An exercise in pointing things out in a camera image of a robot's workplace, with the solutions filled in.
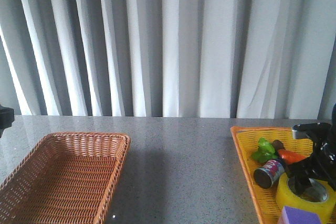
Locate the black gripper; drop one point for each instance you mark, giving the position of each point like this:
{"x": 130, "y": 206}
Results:
{"x": 321, "y": 162}
{"x": 6, "y": 118}

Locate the yellow packing tape roll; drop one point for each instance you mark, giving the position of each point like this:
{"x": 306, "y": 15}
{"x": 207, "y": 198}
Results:
{"x": 318, "y": 199}

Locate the orange toy carrot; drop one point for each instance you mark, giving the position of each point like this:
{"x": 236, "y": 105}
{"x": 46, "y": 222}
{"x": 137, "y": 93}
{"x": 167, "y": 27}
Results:
{"x": 290, "y": 157}

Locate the small dark labelled can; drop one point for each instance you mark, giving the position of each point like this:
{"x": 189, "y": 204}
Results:
{"x": 267, "y": 175}

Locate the brown toy mushroom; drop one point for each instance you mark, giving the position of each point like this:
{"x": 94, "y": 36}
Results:
{"x": 278, "y": 145}

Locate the green toy leafy vegetable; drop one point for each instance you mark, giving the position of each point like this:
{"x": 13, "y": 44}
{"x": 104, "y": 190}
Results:
{"x": 265, "y": 151}

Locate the purple foam block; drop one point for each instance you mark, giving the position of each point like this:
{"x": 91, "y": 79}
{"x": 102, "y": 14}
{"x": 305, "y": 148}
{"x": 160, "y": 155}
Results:
{"x": 290, "y": 215}

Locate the yellow orange plastic basket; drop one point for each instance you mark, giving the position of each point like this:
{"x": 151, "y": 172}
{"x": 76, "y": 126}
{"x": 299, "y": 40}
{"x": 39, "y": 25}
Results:
{"x": 246, "y": 141}

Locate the brown wicker basket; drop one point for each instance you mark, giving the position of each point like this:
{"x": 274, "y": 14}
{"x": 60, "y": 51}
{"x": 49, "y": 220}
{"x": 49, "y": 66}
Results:
{"x": 68, "y": 177}

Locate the white pleated curtain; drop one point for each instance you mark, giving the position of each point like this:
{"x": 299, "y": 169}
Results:
{"x": 245, "y": 59}

